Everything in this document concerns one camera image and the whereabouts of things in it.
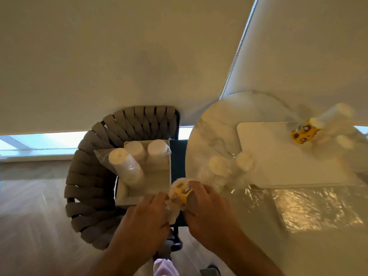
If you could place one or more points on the person's left hand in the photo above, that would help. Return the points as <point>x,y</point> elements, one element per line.
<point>141,224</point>

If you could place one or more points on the person's right hand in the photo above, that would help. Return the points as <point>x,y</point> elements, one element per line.
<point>214,221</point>

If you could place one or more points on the person's left fingers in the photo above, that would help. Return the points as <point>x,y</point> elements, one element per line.
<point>156,201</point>

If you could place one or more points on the person's right thumb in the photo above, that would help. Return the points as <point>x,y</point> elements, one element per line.
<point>192,204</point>

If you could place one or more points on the cotton pad packet yellow label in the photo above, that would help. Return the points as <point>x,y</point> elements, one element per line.
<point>325,126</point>
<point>179,194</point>

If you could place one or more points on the person's left forearm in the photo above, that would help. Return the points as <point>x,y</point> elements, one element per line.
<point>126,261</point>

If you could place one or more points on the person's right forearm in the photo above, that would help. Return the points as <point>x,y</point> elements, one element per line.
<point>247,258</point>

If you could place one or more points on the white rectangular tray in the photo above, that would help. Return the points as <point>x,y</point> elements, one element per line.
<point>156,181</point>

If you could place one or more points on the cotton pad roll clear sleeve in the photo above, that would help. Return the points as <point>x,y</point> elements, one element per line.
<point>135,150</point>
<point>220,169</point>
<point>126,168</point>
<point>245,162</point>
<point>157,150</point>

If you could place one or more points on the dark teal seat cushion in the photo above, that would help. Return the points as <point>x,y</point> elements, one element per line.
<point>179,158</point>

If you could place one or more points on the pink cloth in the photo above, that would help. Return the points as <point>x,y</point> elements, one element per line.
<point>165,267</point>

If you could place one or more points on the grey woven chair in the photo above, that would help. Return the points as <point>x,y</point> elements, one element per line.
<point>92,169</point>

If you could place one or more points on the white rectangular board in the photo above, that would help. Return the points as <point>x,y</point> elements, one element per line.
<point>287,160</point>

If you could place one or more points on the clear plastic wrap sheet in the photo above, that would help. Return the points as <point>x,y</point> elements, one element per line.
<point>313,206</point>

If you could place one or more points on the window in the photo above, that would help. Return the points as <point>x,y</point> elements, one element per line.
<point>37,143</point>

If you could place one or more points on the wide white roller blind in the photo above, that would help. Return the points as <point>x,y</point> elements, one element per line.
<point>115,60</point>

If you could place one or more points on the narrow white roller blind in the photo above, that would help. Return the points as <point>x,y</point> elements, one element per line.
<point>310,48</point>

